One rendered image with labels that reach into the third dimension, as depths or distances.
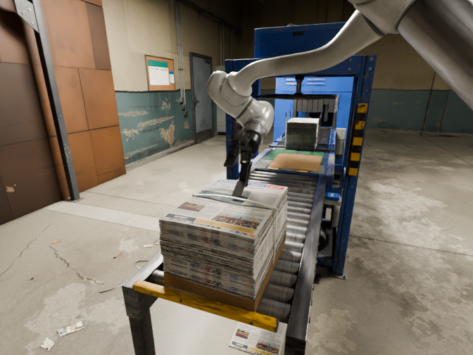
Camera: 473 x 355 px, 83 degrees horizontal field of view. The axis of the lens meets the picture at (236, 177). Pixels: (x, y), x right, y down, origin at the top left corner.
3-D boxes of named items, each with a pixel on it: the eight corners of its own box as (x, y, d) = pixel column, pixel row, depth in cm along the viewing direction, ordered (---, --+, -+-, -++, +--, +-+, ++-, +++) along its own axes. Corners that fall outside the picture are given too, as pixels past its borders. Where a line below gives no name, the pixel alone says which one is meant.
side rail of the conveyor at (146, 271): (139, 320, 83) (134, 289, 79) (125, 315, 85) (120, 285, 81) (255, 182, 203) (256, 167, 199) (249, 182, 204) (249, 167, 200)
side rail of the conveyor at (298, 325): (303, 377, 67) (307, 341, 63) (282, 370, 69) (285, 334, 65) (325, 191, 186) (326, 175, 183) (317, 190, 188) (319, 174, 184)
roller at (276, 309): (293, 322, 75) (291, 327, 71) (153, 283, 90) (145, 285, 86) (295, 304, 76) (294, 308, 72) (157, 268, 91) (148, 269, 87)
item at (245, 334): (279, 363, 140) (279, 361, 139) (228, 346, 149) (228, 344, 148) (290, 310, 173) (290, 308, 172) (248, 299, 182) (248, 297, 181)
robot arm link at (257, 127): (267, 141, 100) (264, 151, 96) (245, 139, 103) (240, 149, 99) (266, 120, 94) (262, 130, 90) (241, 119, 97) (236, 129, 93)
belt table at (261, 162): (332, 189, 184) (333, 175, 181) (243, 179, 205) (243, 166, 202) (333, 163, 247) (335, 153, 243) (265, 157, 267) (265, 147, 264)
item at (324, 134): (333, 163, 248) (334, 152, 245) (266, 156, 269) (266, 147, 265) (334, 135, 384) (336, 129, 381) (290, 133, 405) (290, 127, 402)
